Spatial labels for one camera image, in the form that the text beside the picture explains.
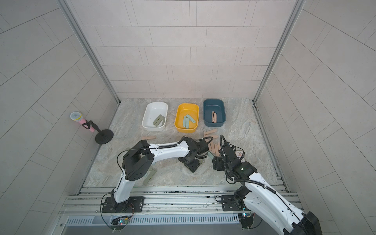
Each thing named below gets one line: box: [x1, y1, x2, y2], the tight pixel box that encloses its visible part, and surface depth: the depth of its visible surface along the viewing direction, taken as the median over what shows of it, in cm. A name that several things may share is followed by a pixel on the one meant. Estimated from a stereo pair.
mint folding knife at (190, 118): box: [186, 114, 197, 124], surface depth 107 cm
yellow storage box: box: [174, 103, 200, 134], surface depth 107 cm
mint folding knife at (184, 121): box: [183, 116, 187, 128], surface depth 104 cm
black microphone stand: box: [81, 119, 115, 145], surface depth 95 cm
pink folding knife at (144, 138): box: [141, 135, 157, 141], surface depth 98 cm
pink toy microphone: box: [70, 111, 95, 133], surface depth 79 cm
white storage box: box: [141, 101, 169, 132], surface depth 108 cm
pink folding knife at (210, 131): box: [203, 128, 217, 135], surface depth 101 cm
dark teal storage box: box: [203, 98, 227, 127], surface depth 110 cm
